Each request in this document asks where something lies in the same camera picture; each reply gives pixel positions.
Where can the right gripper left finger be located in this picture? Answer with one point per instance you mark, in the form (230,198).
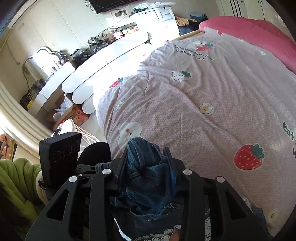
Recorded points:
(82,199)

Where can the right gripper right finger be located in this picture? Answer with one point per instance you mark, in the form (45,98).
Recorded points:
(230,217)

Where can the blue denim pants with lace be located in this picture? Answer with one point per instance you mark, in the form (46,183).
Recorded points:
(147,207)

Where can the green sleeve left forearm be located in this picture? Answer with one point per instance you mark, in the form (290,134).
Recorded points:
(22,199)

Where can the red cardboard box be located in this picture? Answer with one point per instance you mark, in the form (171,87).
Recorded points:
(74,113)

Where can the white scalloped bed footboard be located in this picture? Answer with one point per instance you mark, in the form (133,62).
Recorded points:
(105,67)

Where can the white curved desk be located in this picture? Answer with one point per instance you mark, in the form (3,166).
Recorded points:
(49,69)

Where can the pink strawberry print bedsheet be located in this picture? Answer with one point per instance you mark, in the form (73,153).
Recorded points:
(223,106)

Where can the white drawer cabinet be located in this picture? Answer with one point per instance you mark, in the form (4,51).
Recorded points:
(157,19)

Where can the pink quilt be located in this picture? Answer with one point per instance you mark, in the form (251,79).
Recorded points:
(261,33)

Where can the cream wardrobe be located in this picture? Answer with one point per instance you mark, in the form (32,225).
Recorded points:
(252,9)

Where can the black wall television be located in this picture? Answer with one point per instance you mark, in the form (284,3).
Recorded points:
(101,6)

